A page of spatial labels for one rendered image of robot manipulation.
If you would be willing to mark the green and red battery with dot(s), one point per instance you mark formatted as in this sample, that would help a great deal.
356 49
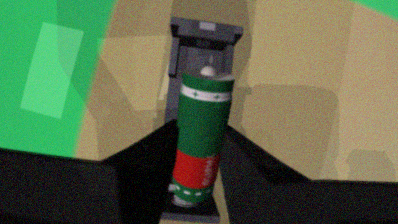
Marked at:
204 107

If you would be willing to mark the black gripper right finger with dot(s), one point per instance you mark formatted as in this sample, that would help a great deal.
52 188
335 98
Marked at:
260 189

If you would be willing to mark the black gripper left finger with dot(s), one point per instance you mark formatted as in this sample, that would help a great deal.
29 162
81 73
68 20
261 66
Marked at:
129 187

